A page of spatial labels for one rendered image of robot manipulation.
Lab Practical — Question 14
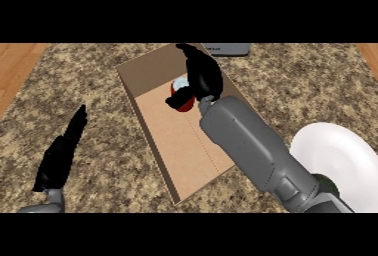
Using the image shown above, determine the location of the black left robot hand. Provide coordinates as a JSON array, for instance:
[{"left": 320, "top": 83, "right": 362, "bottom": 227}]
[{"left": 31, "top": 104, "right": 88, "bottom": 193}]

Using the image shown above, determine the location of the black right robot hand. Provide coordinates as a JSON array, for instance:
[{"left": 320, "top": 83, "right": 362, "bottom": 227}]
[{"left": 165, "top": 43, "right": 224, "bottom": 110}]

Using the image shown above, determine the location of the red can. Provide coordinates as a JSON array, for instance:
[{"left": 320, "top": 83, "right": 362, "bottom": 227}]
[{"left": 170, "top": 76, "right": 195, "bottom": 113}]

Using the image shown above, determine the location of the brown cardboard box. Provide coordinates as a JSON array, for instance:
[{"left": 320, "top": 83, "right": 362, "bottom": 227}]
[{"left": 115, "top": 43, "right": 248, "bottom": 206}]

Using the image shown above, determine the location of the white plate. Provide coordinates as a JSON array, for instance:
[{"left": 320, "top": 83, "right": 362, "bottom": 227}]
[{"left": 288, "top": 122, "right": 378, "bottom": 214}]

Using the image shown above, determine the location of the grey flat appliance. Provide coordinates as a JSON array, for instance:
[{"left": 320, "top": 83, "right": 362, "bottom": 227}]
[{"left": 201, "top": 43, "right": 251, "bottom": 57}]

